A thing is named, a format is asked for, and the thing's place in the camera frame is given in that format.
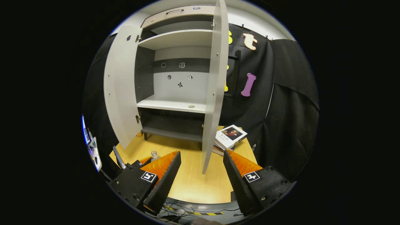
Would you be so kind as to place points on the computer monitor screen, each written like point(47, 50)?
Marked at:
point(90, 143)

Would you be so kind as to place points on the green label plastic bottle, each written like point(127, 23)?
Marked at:
point(154, 155)

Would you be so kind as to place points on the white cabinet door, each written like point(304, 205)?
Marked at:
point(122, 87)
point(215, 78)

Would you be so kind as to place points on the brown book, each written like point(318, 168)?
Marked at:
point(218, 151)

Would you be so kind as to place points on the small black block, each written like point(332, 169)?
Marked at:
point(233, 197)

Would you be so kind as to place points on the white book with picture cover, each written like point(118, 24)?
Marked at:
point(229, 136)

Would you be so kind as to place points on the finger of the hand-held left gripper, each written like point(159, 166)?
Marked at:
point(146, 160)

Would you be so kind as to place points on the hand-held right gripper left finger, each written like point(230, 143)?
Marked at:
point(165, 184)

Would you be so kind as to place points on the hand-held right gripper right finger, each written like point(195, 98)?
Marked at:
point(237, 184)

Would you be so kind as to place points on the yellow black hazard tape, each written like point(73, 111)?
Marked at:
point(200, 213)

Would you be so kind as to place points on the white and grey cabinet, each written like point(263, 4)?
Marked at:
point(175, 39)

